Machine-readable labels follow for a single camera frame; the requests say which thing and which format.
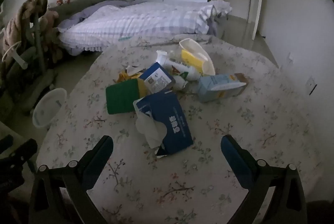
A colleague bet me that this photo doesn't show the yellow wrapper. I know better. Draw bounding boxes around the yellow wrapper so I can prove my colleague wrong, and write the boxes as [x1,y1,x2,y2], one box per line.
[113,67,144,84]

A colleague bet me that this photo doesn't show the white plastic bowl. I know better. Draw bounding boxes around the white plastic bowl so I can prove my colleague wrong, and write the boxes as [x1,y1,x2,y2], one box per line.
[32,88,68,127]

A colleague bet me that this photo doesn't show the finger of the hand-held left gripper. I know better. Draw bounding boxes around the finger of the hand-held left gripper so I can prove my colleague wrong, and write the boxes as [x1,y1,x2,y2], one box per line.
[0,135,14,153]
[5,138,38,162]

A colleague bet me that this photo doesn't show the white tissue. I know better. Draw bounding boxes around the white tissue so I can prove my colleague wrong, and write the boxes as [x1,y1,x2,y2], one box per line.
[135,111,168,149]

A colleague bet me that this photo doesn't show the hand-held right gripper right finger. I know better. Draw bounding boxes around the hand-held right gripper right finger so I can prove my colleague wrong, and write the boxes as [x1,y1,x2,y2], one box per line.
[220,135,308,224]

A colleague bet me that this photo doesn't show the blue tissue box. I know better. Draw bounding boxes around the blue tissue box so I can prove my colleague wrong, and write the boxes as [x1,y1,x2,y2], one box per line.
[133,91,194,158]

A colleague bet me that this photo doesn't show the light blue carton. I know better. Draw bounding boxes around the light blue carton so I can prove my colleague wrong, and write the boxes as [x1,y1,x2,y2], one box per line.
[196,73,249,103]

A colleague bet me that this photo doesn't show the lavender blanket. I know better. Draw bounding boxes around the lavender blanket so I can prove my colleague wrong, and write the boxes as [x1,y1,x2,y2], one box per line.
[57,0,126,30]

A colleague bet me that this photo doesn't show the white bottle with red print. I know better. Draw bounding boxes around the white bottle with red print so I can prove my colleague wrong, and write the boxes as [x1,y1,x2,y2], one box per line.
[156,50,202,81]

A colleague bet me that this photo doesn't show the grey-green metal frame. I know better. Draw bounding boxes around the grey-green metal frame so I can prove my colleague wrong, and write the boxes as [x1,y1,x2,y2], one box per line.
[4,14,59,116]

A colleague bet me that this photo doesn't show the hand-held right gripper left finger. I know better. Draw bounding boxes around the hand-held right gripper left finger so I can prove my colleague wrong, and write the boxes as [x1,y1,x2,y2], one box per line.
[28,135,114,224]

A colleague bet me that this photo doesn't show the white bottle with green label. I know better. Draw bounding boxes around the white bottle with green label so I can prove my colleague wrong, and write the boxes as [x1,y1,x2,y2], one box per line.
[172,71,190,90]

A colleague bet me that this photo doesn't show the small dark blue carton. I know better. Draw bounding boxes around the small dark blue carton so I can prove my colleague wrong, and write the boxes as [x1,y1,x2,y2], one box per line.
[139,62,176,94]

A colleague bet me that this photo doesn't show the green and yellow sponge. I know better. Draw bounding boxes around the green and yellow sponge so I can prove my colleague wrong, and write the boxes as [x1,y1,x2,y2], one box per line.
[106,79,148,115]

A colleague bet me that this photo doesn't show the floral bed sheet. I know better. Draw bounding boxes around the floral bed sheet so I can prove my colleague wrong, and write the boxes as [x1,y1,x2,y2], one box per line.
[35,34,324,224]

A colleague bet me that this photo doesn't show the white plastic tube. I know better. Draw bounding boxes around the white plastic tube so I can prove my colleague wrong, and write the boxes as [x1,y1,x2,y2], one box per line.
[2,41,28,69]

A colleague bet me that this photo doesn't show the brown plush toy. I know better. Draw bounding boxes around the brown plush toy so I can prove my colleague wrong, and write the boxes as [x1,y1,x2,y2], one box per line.
[2,0,61,64]

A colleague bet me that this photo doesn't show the wall socket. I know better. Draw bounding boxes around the wall socket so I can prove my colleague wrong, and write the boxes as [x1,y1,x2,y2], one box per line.
[305,77,318,96]

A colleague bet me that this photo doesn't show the plaid quilt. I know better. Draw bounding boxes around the plaid quilt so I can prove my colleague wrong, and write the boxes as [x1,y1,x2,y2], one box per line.
[57,0,233,55]

